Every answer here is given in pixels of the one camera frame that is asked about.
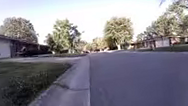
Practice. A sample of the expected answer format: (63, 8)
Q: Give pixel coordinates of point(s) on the grey asphalt road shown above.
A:
(145, 80)

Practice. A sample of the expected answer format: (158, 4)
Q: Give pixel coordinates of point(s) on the clump of trees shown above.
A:
(172, 24)

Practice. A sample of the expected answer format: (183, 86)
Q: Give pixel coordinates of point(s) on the concrete gutter strip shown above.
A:
(63, 95)

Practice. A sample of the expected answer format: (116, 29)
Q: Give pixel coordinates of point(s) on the house with dark roof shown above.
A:
(4, 46)

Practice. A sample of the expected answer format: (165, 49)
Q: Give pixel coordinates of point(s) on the grass verge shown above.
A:
(182, 47)

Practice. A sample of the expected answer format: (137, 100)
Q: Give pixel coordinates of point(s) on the small green tree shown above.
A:
(97, 43)

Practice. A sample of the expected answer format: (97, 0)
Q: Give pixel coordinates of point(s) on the grass lawn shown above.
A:
(15, 84)

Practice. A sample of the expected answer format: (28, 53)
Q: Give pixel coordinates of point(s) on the low house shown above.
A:
(161, 41)

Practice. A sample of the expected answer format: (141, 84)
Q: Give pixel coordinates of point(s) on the concrete driveway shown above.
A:
(42, 58)

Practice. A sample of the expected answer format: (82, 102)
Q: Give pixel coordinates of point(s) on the round pale green tree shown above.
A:
(118, 29)

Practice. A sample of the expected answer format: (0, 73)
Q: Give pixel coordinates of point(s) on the broad tree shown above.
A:
(17, 28)

